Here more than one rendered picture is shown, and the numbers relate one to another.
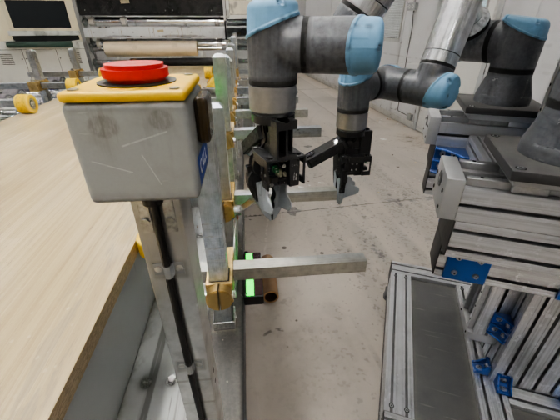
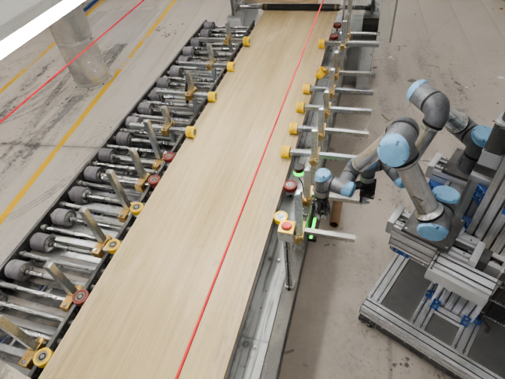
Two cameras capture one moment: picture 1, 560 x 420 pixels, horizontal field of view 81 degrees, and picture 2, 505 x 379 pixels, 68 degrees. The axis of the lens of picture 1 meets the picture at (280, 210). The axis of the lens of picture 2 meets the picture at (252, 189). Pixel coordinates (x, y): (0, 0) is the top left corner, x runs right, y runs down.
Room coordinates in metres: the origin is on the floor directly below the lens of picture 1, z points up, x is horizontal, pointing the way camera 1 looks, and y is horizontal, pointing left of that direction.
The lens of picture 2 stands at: (-0.74, -0.27, 2.54)
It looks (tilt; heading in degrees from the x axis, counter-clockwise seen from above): 46 degrees down; 28
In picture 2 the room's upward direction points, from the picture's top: 8 degrees counter-clockwise
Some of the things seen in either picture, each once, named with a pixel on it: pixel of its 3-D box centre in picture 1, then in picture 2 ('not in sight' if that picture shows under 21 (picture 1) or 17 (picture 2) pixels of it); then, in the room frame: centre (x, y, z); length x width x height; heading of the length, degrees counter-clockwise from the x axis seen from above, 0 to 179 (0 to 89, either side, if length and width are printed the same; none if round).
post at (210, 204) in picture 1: (214, 233); (298, 222); (0.48, 0.12, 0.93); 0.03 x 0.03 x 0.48; 6
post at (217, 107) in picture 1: (224, 199); (306, 196); (0.73, 0.14, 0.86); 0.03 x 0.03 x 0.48; 6
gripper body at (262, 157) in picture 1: (275, 149); (322, 203); (0.53, 0.01, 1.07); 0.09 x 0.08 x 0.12; 26
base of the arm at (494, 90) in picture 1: (506, 84); (473, 159); (1.04, -0.69, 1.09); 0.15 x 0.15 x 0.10
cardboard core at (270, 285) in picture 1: (268, 277); (336, 210); (1.36, 0.06, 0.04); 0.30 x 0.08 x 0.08; 6
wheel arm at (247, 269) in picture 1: (263, 269); (316, 232); (0.53, 0.03, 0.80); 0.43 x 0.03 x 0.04; 96
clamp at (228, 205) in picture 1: (223, 201); (306, 195); (0.75, 0.15, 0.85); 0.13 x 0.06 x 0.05; 6
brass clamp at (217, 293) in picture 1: (221, 277); (299, 232); (0.50, 0.12, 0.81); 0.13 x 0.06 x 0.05; 6
